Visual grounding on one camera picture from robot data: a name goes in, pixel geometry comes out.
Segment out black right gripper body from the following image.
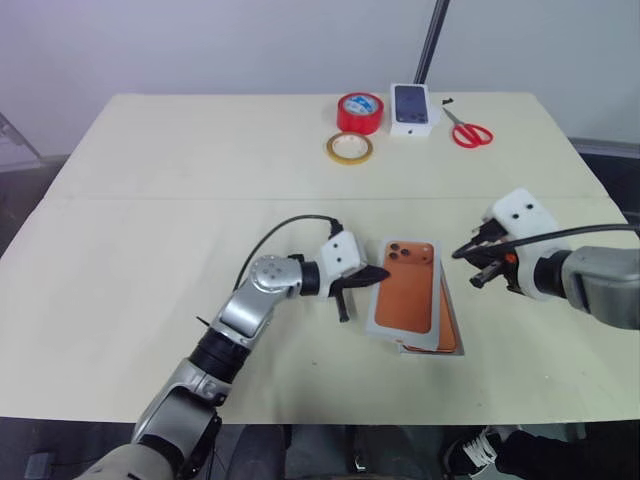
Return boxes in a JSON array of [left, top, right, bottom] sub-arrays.
[[472, 242, 524, 294]]

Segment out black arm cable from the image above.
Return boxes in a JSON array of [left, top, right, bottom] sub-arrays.
[[233, 214, 346, 294], [451, 219, 640, 261]]

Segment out black trouser leg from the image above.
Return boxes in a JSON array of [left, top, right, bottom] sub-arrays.
[[494, 428, 604, 480]]

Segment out black and white sneaker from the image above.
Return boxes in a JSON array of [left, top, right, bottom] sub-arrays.
[[442, 424, 503, 477]]

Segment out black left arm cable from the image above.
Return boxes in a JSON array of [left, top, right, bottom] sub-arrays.
[[233, 214, 346, 294]]

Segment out white orange-print box lid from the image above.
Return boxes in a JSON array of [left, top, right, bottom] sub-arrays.
[[365, 236, 447, 352]]

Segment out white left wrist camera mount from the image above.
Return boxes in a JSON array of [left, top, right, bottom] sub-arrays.
[[319, 230, 369, 297]]

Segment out white dark-print phone box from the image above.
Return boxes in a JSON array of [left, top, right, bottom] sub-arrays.
[[388, 82, 434, 141]]

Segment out yellow tape roll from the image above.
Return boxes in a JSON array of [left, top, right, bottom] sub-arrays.
[[326, 131, 375, 166]]

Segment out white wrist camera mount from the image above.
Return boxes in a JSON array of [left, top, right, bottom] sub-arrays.
[[319, 230, 369, 297], [480, 187, 574, 302]]

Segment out grey metal frame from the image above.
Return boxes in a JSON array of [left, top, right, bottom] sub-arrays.
[[0, 112, 67, 174]]

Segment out red tape roll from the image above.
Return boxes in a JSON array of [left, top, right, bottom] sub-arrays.
[[337, 91, 385, 135]]

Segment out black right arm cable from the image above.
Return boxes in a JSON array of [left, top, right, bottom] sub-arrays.
[[451, 219, 640, 261]]

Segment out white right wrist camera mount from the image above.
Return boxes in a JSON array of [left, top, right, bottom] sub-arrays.
[[480, 187, 574, 302]]

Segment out black metal pole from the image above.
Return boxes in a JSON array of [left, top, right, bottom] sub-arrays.
[[411, 0, 452, 85]]

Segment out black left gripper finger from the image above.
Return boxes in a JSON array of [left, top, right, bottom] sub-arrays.
[[349, 266, 392, 290], [333, 292, 352, 325]]

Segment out red scissors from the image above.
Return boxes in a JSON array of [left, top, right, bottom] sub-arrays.
[[441, 107, 495, 149]]

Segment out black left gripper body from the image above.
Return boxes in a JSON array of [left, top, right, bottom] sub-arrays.
[[327, 275, 365, 302]]

